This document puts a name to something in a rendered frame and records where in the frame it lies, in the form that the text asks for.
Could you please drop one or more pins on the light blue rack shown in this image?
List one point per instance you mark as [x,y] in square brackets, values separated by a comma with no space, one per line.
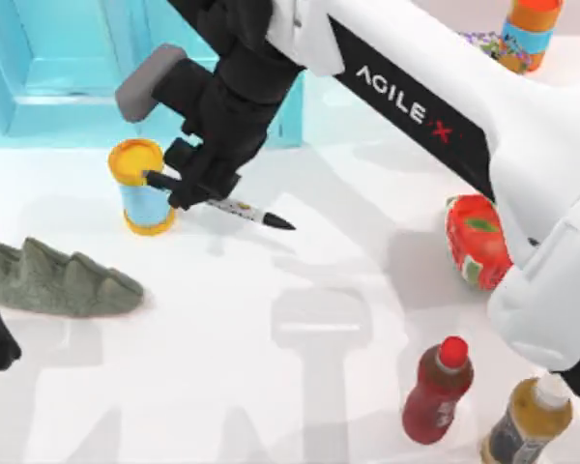
[53,63]

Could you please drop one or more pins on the yellow bottle with white cap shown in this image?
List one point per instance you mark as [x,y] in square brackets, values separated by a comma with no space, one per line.
[531,420]

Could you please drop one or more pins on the black and white marker pen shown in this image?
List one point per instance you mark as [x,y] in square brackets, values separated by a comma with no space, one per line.
[251,212]

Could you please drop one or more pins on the orange and blue can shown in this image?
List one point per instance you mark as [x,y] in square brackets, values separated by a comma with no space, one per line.
[529,38]

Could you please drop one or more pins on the red bottle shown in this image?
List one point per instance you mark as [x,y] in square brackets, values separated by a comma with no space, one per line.
[435,391]

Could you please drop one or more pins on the grey green ridged cloth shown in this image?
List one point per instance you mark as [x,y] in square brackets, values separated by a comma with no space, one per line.
[72,285]

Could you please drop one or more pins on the red can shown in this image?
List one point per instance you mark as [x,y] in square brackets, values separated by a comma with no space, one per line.
[478,241]

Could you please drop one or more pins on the multicoloured patterned object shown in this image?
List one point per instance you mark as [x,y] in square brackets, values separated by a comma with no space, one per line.
[483,38]

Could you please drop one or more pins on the yellow and blue can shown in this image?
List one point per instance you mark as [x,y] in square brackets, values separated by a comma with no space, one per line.
[142,208]

